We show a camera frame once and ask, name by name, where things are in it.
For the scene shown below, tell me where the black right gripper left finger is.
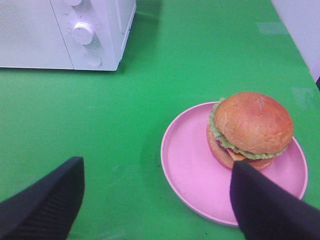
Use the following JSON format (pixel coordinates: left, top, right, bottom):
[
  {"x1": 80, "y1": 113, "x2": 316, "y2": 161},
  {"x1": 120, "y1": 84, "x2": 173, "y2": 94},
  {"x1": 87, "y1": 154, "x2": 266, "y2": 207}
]
[{"x1": 0, "y1": 156, "x2": 85, "y2": 240}]

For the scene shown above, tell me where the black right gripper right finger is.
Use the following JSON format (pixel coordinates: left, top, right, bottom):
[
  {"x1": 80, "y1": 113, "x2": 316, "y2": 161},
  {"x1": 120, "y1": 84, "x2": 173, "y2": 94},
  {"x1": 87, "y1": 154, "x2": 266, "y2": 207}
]
[{"x1": 230, "y1": 161, "x2": 320, "y2": 240}]

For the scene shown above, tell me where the pink round plate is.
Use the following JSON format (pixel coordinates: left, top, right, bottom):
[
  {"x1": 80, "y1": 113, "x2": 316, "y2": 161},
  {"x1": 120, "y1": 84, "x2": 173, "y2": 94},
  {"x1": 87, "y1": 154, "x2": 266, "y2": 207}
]
[{"x1": 161, "y1": 102, "x2": 308, "y2": 227}]

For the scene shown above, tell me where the burger with lettuce and cheese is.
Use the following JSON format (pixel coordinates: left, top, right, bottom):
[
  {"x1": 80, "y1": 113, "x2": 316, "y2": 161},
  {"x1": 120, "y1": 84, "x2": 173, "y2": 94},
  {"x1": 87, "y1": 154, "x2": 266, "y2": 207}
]
[{"x1": 206, "y1": 91, "x2": 294, "y2": 171}]

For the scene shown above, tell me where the round white door button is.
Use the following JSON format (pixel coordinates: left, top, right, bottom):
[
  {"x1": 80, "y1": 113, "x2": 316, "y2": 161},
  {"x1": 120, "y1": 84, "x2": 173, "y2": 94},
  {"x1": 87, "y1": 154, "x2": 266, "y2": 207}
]
[{"x1": 83, "y1": 52, "x2": 102, "y2": 67}]

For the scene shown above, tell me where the white microwave door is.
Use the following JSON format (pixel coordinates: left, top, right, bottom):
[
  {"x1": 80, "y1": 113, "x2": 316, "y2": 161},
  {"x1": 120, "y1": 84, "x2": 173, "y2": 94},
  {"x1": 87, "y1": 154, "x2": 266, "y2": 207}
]
[{"x1": 0, "y1": 0, "x2": 73, "y2": 69}]

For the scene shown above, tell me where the white microwave oven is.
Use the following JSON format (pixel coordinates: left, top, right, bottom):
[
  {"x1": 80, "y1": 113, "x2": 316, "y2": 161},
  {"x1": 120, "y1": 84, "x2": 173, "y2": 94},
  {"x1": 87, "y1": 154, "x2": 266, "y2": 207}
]
[{"x1": 0, "y1": 0, "x2": 137, "y2": 72}]

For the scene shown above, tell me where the lower white microwave knob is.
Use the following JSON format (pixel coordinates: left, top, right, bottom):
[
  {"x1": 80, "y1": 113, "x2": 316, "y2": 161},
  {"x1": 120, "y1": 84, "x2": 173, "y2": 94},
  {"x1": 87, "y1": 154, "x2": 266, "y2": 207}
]
[{"x1": 71, "y1": 21, "x2": 96, "y2": 45}]

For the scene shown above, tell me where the white microwave knob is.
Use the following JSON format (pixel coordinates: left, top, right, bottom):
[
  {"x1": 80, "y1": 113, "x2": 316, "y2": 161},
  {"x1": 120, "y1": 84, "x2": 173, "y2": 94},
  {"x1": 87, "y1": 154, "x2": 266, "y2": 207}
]
[
  {"x1": 64, "y1": 0, "x2": 82, "y2": 7},
  {"x1": 71, "y1": 21, "x2": 96, "y2": 45}
]

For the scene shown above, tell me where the upper white microwave knob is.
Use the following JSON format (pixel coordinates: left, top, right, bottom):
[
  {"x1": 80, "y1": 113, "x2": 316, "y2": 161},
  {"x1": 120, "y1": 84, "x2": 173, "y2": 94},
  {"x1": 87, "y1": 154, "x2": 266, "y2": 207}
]
[{"x1": 64, "y1": 0, "x2": 82, "y2": 7}]

